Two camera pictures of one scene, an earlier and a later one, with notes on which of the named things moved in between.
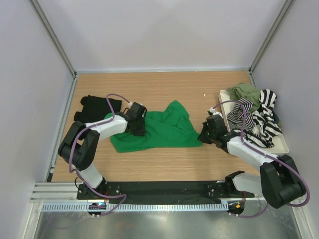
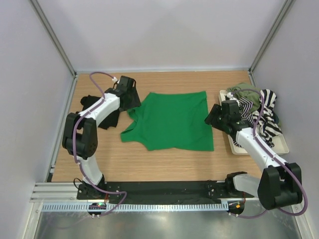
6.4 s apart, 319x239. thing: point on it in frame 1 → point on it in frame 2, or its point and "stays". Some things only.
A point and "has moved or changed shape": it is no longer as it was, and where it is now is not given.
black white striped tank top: (260, 125) stays
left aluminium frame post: (55, 38) stays
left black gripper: (142, 131) → (135, 102)
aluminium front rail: (57, 192) stays
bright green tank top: (171, 128) has moved or changed shape
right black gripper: (202, 137) → (216, 110)
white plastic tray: (280, 147) stays
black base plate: (162, 192) stays
